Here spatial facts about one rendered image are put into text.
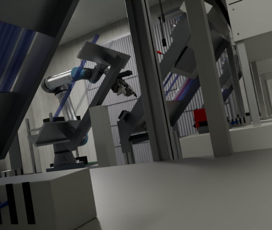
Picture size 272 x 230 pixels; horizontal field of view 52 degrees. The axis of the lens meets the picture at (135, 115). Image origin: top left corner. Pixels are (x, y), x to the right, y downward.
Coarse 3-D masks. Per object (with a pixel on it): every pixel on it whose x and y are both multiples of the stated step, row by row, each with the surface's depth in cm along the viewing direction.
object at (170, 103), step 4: (168, 100) 178; (172, 100) 185; (176, 100) 193; (180, 100) 201; (168, 104) 182; (172, 104) 188; (176, 104) 196; (180, 104) 204; (168, 108) 187; (172, 108) 194; (176, 108) 202; (168, 112) 193; (172, 112) 200; (144, 116) 162; (172, 116) 207; (140, 120) 161; (144, 120) 166; (140, 124) 164
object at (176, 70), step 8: (216, 32) 170; (216, 40) 179; (184, 48) 146; (192, 48) 155; (216, 48) 189; (184, 56) 142; (192, 56) 151; (176, 64) 141; (184, 64) 149; (192, 64) 159; (176, 72) 158; (184, 72) 168; (192, 72) 168
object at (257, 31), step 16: (240, 0) 121; (256, 0) 118; (240, 16) 121; (256, 16) 118; (240, 32) 121; (256, 32) 118; (240, 48) 122; (256, 48) 143; (256, 64) 179; (256, 80) 179; (256, 112) 120
